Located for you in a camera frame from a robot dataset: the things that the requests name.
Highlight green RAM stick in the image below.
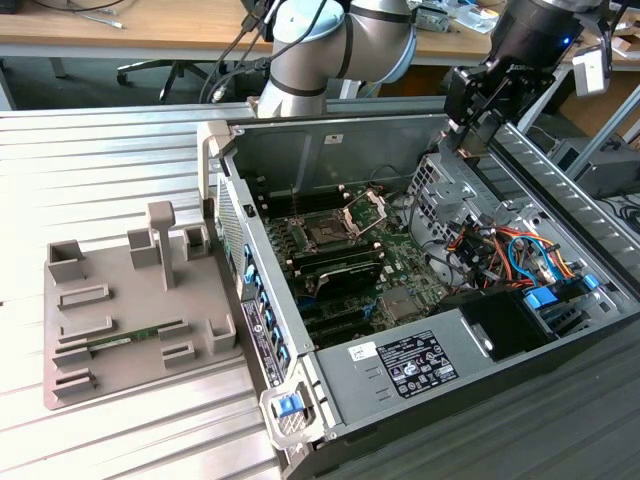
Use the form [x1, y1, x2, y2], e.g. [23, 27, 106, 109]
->
[87, 324, 184, 354]

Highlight silver drive cage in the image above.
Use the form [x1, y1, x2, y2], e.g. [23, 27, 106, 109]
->
[407, 152, 496, 241]

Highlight black graphics card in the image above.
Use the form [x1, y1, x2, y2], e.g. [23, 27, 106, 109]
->
[312, 259, 385, 302]

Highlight CPU socket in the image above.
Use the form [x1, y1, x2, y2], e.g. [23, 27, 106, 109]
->
[297, 212, 361, 251]

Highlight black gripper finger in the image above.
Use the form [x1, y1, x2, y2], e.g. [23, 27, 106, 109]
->
[444, 64, 517, 147]

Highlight blue disk carrier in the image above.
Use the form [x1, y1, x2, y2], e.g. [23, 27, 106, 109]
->
[522, 284, 559, 314]

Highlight silver CPU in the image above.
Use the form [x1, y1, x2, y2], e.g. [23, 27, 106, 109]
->
[455, 130, 490, 159]

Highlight black RAM slot bank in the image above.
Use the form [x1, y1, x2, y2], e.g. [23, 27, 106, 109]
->
[287, 238, 384, 276]
[257, 185, 349, 219]

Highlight black slanted pole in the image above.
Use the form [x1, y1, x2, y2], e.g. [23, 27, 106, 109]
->
[513, 74, 557, 121]

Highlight grey parts rack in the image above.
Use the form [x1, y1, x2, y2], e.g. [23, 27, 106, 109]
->
[42, 201, 246, 412]

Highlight black fan shroud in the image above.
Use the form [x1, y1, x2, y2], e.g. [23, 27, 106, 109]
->
[434, 289, 556, 361]

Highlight green motherboard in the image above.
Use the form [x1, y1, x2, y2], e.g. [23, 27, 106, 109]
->
[249, 184, 451, 351]

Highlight metal socket cover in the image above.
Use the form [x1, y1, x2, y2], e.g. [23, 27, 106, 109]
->
[339, 188, 389, 239]

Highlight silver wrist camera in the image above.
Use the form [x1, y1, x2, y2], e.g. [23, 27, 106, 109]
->
[571, 42, 614, 98]

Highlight blue data wire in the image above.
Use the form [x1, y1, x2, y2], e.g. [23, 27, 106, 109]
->
[507, 233, 557, 287]

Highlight grey chipset heat sink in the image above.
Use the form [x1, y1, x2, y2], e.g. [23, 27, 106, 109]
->
[379, 287, 426, 321]

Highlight open PC case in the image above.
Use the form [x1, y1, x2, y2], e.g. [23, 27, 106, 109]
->
[196, 94, 640, 480]

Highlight black rating label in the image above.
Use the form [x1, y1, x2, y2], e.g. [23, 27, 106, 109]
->
[377, 328, 459, 399]

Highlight grey power supply unit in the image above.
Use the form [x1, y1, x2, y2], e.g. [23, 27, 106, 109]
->
[314, 307, 506, 426]

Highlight grey desktop computer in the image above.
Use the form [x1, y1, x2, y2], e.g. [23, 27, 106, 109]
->
[549, 137, 640, 199]

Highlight silver metal drive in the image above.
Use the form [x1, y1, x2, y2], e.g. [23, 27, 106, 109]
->
[417, 7, 451, 34]

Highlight large cardboard box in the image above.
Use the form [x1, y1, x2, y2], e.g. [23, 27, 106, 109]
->
[559, 69, 640, 139]

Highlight black expansion slots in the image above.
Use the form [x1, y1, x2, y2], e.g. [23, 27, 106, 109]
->
[298, 298, 376, 349]

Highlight blue case latch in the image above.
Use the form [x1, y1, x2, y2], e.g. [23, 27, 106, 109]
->
[272, 394, 306, 419]

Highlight white sticker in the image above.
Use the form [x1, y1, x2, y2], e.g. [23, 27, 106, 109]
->
[347, 342, 379, 362]

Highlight office chair base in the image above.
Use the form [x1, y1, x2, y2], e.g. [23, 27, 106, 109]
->
[117, 59, 211, 104]

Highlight coloured power wire bundle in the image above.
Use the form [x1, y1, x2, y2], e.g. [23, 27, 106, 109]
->
[447, 224, 531, 291]

